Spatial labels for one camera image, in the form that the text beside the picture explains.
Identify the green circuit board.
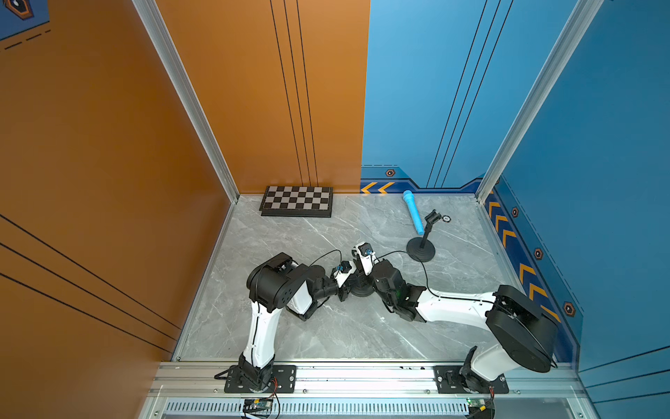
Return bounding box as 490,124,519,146
465,398,496,419
242,398,274,418

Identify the black round stand base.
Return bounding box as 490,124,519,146
406,237,436,262

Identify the right green circuit board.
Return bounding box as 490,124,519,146
465,398,496,419

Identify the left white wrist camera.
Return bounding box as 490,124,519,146
332,260,357,289

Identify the black stand pole with clip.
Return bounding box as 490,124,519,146
420,209,442,249

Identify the aluminium rail frame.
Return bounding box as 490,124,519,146
139,361,598,418

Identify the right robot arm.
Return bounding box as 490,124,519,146
364,259,558,393

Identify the light blue toy microphone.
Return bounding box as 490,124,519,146
403,190,425,236

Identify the black white checkerboard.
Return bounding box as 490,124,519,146
259,186,333,218

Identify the left green circuit board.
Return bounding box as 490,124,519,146
242,398,274,418

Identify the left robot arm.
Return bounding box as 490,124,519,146
236,252,355,392

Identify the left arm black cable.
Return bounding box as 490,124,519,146
307,249,344,273

